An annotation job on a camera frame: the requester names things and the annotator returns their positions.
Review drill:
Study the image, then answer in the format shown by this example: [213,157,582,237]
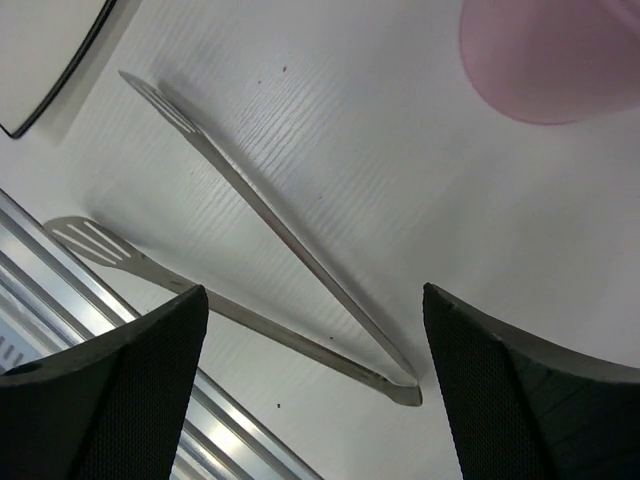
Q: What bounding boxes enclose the white square plate black rim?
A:
[1,1,116,139]

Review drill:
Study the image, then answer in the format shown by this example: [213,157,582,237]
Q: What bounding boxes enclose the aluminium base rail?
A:
[1,195,316,479]

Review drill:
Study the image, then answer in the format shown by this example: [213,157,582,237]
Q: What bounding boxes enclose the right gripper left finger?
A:
[1,286,208,479]

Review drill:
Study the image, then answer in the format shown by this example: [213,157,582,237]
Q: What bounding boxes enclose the steel food tongs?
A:
[43,71,423,407]

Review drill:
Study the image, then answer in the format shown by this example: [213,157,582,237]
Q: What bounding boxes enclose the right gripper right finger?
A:
[423,284,639,479]

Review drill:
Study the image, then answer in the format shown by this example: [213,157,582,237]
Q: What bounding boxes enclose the pink cylindrical lunch box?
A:
[459,1,639,125]

